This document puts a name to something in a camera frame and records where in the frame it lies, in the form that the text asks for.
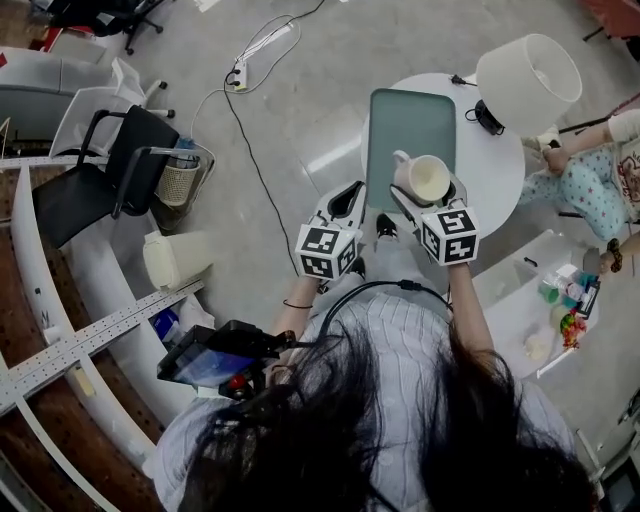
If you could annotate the blue packet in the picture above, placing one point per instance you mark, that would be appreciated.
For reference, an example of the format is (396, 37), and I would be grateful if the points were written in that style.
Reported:
(167, 325)

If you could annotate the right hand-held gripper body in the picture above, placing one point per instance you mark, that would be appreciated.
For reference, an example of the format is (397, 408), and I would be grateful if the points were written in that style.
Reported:
(450, 237)

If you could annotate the cream ceramic mug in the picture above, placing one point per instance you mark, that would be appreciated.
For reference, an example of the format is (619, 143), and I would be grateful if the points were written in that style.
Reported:
(427, 177)

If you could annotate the person's left forearm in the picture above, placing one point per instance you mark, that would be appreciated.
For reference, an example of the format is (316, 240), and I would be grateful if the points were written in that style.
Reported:
(302, 287)

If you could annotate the colourful flower bunch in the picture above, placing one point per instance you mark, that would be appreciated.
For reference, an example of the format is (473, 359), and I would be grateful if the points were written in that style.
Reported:
(572, 327)

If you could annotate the small green cup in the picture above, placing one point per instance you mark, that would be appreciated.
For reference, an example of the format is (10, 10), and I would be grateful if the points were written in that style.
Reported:
(549, 292)

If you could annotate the person's grey trousers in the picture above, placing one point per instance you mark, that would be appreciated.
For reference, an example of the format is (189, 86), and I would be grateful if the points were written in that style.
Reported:
(400, 265)

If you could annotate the small cream bowl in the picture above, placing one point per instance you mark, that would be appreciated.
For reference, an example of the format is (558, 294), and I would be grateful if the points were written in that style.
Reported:
(537, 347)

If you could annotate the grey cabinet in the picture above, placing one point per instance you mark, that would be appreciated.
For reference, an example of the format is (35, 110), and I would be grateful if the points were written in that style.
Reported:
(40, 100)

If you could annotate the perforated metal rail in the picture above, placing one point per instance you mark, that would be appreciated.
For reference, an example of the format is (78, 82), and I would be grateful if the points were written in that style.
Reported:
(100, 330)

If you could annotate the black wrist band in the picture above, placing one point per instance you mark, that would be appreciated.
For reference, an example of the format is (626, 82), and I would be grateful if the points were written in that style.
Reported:
(297, 305)

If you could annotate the white shelf unit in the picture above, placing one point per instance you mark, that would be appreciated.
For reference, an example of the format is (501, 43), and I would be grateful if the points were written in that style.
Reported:
(110, 285)

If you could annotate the person's black shoe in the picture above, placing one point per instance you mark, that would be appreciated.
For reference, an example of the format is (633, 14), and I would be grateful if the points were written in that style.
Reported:
(358, 266)
(386, 230)

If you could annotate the pink chair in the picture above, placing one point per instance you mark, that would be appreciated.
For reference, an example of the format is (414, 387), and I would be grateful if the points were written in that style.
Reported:
(615, 15)

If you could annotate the black mesh chair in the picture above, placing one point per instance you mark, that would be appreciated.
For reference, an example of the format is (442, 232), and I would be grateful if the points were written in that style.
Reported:
(75, 200)

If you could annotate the black rolling office chair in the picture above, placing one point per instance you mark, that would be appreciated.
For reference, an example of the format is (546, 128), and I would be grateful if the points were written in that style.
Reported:
(100, 15)

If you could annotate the white power strip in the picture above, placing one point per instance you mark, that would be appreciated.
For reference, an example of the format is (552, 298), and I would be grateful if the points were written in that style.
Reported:
(240, 75)

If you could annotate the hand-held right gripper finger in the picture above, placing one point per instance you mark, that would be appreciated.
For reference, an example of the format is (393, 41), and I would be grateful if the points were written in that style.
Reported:
(410, 210)
(457, 197)

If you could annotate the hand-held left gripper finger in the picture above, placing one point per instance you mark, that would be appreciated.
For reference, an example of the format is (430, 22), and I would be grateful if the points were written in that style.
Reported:
(325, 207)
(361, 205)

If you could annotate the round white side table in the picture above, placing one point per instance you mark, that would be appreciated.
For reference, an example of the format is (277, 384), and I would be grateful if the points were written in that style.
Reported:
(492, 165)

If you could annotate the white plastic bag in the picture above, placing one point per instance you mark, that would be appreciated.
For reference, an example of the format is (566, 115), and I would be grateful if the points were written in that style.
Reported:
(197, 315)

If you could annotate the person's light striped shirt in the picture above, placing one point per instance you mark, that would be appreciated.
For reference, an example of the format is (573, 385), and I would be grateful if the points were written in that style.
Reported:
(400, 340)

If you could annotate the yellow foam block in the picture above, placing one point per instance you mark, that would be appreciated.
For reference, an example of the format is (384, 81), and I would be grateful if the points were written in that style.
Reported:
(85, 382)

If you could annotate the person's right forearm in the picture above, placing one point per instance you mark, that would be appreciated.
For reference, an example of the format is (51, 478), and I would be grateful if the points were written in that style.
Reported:
(465, 305)

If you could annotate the white office chair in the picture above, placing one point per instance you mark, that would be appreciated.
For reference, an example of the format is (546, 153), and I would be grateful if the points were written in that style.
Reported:
(85, 115)

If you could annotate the cream trash bin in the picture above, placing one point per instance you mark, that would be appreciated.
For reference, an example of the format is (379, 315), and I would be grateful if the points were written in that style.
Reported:
(175, 255)

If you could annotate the grey-green tray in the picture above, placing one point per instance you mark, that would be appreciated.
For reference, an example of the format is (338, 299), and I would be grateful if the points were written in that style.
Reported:
(410, 125)

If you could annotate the black chest monitor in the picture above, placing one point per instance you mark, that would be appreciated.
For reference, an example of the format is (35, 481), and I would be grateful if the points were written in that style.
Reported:
(200, 360)

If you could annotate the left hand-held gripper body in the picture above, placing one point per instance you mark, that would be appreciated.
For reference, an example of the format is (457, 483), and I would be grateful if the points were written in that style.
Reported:
(327, 250)

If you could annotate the wicker basket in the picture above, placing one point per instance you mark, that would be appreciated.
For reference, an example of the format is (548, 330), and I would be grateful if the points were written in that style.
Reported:
(175, 185)

